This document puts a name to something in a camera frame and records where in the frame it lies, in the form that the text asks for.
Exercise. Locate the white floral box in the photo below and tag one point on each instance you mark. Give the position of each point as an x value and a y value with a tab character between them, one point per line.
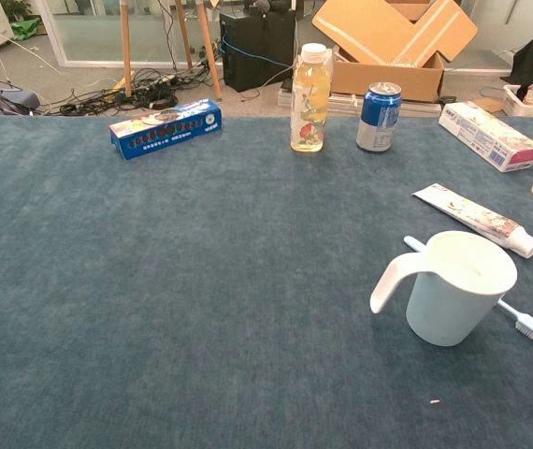
486	133

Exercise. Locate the light blue toothbrush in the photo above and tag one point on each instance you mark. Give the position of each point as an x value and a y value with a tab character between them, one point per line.
530	327

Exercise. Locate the blue soda can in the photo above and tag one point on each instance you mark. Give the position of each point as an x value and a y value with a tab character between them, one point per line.
378	121

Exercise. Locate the green bag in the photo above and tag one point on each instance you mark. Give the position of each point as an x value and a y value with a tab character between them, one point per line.
25	29

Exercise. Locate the blue grey machine base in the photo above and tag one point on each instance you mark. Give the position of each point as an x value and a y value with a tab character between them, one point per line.
14	100

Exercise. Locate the yellow drink bottle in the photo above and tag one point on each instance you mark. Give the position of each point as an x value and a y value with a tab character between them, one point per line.
311	93

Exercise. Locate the black computer tower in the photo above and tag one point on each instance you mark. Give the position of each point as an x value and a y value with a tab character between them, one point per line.
257	47

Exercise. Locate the blue table mat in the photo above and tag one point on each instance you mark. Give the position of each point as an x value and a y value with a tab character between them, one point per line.
107	304

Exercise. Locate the wooden easel leg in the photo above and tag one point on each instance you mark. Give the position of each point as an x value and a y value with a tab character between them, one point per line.
126	47
183	33
208	51

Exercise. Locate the blue cookie box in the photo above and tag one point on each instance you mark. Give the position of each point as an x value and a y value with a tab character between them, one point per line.
168	133

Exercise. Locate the open cardboard box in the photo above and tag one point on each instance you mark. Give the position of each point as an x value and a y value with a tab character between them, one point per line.
388	28

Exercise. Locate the floral toothpaste tube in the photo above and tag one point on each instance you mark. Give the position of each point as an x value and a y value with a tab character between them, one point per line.
477	217

